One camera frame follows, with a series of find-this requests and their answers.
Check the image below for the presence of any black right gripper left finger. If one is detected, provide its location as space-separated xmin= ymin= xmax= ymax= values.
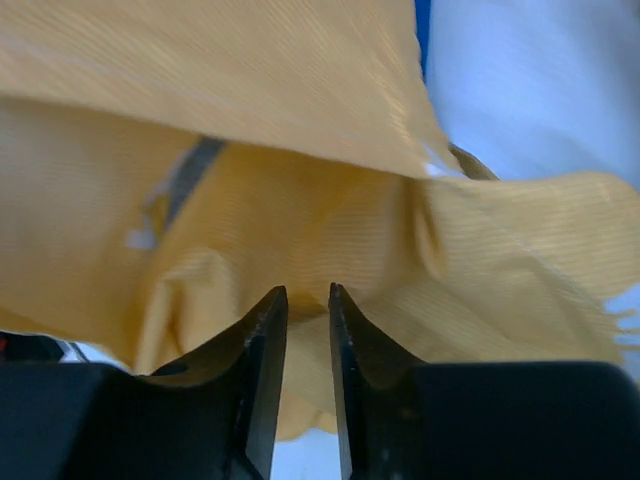
xmin=1 ymin=287 xmax=288 ymax=479

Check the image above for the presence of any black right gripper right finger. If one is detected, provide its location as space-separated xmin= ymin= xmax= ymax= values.
xmin=329 ymin=284 xmax=639 ymax=479

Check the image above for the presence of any yellow pillowcase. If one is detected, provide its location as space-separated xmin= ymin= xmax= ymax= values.
xmin=1 ymin=1 xmax=639 ymax=440

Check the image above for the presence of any white pillow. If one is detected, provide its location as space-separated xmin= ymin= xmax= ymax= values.
xmin=425 ymin=1 xmax=639 ymax=361

